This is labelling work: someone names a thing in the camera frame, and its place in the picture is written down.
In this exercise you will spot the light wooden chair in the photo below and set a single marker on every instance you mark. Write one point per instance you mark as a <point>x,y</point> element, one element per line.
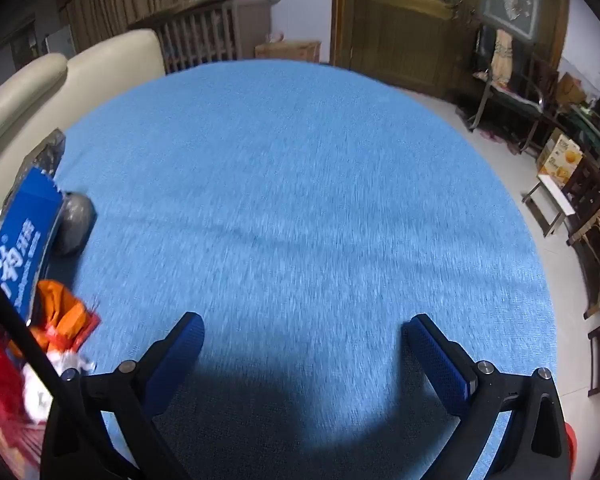
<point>595,220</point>

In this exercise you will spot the wooden slatted crib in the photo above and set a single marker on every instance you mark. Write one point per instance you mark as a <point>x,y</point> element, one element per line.
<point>205,35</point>

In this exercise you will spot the orange print cardboard box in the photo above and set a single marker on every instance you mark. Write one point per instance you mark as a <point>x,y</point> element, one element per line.
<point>562,157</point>

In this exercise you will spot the beige hanging garment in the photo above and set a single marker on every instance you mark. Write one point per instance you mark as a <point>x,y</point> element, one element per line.
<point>501,55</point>

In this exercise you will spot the orange plastic wrapper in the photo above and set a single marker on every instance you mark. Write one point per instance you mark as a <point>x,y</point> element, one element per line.
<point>60,315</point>

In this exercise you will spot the brown cardboard box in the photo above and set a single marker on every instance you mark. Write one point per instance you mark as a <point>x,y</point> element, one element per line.
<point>287,51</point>

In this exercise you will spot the blue tablecloth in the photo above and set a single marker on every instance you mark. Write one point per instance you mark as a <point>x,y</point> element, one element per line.
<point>300,185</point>

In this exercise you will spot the grey crumpled wrapper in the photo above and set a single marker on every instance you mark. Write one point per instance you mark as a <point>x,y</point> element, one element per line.
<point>75,220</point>

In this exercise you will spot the blue snack packet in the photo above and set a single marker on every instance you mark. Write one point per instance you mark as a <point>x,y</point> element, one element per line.
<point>25,240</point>

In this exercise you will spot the white paper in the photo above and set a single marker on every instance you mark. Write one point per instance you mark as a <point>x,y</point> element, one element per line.
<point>35,395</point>

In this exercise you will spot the wooden double door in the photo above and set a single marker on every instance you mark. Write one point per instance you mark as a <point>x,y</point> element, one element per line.
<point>395,35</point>

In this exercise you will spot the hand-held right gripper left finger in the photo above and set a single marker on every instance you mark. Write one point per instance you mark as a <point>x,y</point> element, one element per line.
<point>175,360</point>

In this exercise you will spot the dark metal armchair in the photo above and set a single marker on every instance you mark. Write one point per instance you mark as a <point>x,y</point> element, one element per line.
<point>510,97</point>

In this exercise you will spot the white small stool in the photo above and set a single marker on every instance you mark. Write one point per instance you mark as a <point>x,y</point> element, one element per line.
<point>555,195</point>

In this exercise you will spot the white appliance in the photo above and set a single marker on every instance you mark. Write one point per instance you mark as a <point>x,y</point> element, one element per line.
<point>60,44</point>

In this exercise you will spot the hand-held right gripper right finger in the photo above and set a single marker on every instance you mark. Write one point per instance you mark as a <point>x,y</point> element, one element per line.
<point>435,365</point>

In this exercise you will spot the cream leather sofa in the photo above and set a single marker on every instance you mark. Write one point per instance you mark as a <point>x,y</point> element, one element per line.
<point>105,60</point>

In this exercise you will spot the red plastic wrapper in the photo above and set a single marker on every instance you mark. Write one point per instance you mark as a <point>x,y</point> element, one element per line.
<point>0,375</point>

